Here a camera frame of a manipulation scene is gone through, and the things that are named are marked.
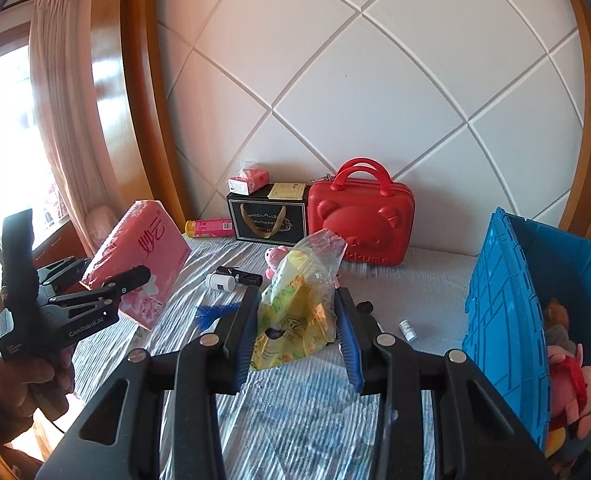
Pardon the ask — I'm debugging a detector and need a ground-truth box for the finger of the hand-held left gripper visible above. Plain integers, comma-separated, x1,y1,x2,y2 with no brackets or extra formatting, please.
46,266,152,318
36,256,96,293

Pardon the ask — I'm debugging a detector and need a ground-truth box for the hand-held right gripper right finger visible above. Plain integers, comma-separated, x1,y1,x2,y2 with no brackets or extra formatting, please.
334,287,549,480

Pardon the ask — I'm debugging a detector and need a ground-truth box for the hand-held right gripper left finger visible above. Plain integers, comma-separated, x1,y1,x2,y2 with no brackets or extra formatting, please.
36,284,262,480

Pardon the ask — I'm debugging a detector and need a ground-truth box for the large pink tissue pack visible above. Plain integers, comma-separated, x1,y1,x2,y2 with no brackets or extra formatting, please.
82,200,192,331

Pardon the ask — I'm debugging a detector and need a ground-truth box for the yellow plastic snack bag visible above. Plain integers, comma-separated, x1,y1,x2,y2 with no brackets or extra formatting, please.
252,230,349,372

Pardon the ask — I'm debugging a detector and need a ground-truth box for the blue plastic crate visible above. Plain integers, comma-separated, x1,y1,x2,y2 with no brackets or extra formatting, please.
461,206,591,461

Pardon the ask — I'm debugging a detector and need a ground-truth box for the person's left hand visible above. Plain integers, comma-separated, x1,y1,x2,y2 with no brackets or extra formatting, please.
20,345,76,418

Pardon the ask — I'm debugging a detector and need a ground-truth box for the blue feather brush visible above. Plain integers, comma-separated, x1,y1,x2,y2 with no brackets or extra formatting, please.
196,302,244,331

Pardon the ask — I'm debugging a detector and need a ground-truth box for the white jar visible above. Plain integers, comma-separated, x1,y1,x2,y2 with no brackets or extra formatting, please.
206,272,236,293

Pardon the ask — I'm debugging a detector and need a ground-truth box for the black spray bottle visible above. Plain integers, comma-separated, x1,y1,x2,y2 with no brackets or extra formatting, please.
216,266,262,287

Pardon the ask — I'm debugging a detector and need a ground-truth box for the striped light blue bedsheet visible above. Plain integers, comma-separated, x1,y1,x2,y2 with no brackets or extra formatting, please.
70,235,481,480

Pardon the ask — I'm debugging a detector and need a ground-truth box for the pink pig plush toy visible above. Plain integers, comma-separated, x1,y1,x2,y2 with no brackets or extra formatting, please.
266,246,292,281

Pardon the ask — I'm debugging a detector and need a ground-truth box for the pink cylindrical can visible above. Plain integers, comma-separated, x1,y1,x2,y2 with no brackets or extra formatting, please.
184,218,234,239

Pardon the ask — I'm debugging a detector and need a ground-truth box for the black gift box gold ribbon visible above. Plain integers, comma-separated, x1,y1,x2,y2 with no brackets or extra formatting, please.
226,183,310,245

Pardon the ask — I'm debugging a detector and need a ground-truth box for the red bear suitcase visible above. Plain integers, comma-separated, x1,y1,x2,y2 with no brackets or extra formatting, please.
307,157,416,267

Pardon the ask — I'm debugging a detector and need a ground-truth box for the small pink tissue pack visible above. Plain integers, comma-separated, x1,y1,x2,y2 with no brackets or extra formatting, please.
228,160,271,196

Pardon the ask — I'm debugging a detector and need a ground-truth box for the yellow flat card box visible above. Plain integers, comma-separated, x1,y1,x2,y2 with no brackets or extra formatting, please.
266,182,306,202

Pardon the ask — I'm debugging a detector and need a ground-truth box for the pink curtain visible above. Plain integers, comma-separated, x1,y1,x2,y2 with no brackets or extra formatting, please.
28,0,124,256

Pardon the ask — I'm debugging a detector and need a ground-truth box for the brown plush toy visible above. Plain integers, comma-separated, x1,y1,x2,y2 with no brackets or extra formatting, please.
543,297,572,332

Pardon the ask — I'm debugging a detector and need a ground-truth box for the pink plush with red dress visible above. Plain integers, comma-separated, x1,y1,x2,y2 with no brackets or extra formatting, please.
545,342,591,446

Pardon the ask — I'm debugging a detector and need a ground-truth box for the padded headboard with wooden frame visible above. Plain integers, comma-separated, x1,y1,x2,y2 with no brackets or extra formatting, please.
90,0,591,261

